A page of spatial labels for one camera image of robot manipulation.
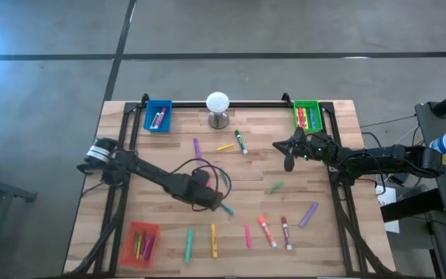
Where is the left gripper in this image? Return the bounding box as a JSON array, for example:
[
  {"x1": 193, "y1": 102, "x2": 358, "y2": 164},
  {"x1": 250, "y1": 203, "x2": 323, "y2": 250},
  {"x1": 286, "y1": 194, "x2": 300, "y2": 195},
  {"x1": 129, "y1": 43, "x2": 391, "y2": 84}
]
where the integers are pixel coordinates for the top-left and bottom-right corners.
[{"x1": 164, "y1": 172, "x2": 225, "y2": 213}]

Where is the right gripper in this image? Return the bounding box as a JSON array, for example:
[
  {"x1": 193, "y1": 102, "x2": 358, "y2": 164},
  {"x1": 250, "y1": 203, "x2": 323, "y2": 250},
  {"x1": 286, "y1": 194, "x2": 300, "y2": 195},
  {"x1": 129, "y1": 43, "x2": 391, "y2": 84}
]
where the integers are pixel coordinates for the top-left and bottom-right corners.
[{"x1": 272, "y1": 126, "x2": 338, "y2": 174}]

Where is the fat yellow Sharpie highlighter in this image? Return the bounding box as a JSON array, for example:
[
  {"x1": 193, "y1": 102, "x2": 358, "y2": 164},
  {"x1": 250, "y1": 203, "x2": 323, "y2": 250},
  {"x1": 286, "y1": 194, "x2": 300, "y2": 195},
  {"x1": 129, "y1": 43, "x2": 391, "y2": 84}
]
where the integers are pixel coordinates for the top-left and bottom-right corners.
[{"x1": 210, "y1": 222, "x2": 219, "y2": 260}]

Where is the fat teal highlighter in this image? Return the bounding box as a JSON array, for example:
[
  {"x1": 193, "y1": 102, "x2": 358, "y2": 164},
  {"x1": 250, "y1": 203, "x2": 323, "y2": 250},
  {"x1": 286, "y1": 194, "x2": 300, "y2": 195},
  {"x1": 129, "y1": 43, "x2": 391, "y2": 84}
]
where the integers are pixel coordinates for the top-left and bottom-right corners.
[{"x1": 184, "y1": 228, "x2": 195, "y2": 264}]

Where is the fat lavender highlighter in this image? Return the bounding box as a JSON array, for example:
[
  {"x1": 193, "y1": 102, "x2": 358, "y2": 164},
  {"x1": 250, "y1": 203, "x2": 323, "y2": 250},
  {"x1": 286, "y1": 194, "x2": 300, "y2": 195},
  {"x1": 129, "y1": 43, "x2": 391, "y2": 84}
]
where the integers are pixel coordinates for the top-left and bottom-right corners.
[{"x1": 298, "y1": 201, "x2": 320, "y2": 229}]

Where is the dark red Expo marker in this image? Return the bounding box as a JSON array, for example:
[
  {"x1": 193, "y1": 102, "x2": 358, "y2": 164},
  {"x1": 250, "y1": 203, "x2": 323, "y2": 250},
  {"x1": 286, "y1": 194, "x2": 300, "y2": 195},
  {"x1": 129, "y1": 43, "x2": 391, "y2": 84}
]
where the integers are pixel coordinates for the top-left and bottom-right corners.
[{"x1": 280, "y1": 215, "x2": 293, "y2": 251}]

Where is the orange Expo marker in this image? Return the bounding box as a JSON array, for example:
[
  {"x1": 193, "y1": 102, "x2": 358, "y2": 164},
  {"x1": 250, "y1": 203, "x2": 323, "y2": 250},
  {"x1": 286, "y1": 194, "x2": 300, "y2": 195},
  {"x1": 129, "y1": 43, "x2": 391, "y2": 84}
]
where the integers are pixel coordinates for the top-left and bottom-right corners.
[{"x1": 256, "y1": 215, "x2": 279, "y2": 249}]

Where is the magenta Expo marker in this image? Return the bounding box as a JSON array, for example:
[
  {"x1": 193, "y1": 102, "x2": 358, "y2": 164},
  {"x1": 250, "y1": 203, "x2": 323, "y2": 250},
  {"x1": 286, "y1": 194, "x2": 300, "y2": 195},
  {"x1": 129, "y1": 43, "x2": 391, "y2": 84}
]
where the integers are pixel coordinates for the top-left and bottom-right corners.
[{"x1": 156, "y1": 107, "x2": 168, "y2": 129}]

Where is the green plastic basket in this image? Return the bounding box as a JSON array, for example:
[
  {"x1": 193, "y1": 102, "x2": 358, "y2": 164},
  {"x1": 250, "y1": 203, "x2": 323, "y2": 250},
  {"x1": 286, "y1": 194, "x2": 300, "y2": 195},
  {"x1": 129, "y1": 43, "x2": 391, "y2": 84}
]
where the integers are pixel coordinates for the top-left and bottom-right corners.
[{"x1": 293, "y1": 99, "x2": 324, "y2": 133}]

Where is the orange plastic basket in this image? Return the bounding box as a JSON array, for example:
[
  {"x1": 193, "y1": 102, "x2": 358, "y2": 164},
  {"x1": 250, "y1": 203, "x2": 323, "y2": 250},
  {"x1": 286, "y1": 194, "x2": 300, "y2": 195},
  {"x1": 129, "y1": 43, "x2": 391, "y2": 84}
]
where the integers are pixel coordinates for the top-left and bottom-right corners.
[{"x1": 120, "y1": 220, "x2": 161, "y2": 269}]

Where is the white mushroom lamp metal base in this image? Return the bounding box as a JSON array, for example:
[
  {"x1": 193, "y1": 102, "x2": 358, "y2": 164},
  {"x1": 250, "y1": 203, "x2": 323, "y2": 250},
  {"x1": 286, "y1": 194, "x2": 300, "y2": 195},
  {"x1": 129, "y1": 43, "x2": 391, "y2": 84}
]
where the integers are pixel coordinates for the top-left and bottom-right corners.
[{"x1": 205, "y1": 91, "x2": 231, "y2": 130}]

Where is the blue plastic basket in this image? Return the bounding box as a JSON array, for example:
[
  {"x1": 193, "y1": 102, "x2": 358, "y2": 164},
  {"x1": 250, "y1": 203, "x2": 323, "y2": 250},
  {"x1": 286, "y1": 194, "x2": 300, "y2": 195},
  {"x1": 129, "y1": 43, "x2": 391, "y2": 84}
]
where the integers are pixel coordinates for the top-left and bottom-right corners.
[{"x1": 143, "y1": 99, "x2": 173, "y2": 133}]

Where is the white paper sheet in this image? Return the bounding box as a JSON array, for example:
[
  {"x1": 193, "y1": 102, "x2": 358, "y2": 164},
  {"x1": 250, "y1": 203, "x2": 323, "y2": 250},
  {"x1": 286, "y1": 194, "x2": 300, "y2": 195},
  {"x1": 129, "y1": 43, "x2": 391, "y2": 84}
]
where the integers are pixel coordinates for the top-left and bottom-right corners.
[{"x1": 375, "y1": 184, "x2": 401, "y2": 234}]

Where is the black bar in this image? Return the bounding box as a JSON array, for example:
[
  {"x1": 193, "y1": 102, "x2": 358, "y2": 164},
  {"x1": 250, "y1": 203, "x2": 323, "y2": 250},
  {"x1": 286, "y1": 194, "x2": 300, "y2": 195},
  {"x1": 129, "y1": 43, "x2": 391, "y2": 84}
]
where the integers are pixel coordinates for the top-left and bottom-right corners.
[{"x1": 379, "y1": 188, "x2": 446, "y2": 224}]

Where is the grey metal stand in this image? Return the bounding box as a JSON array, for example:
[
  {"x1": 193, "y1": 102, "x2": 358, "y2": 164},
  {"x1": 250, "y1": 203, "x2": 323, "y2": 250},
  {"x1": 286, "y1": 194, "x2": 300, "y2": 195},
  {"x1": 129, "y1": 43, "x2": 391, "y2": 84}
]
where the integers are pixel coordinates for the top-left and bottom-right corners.
[{"x1": 0, "y1": 154, "x2": 38, "y2": 279}]

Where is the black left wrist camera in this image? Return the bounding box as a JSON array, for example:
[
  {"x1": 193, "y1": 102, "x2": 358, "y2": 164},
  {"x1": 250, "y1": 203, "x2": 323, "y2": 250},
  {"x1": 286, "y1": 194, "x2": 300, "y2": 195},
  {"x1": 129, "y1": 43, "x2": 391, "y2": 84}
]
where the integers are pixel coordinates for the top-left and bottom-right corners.
[{"x1": 190, "y1": 168, "x2": 211, "y2": 188}]

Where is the black left camera cable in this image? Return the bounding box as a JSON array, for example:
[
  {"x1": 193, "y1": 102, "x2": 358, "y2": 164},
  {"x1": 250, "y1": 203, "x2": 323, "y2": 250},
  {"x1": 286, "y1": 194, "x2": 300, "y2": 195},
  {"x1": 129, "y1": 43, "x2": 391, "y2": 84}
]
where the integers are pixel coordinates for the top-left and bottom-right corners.
[{"x1": 170, "y1": 157, "x2": 233, "y2": 213}]

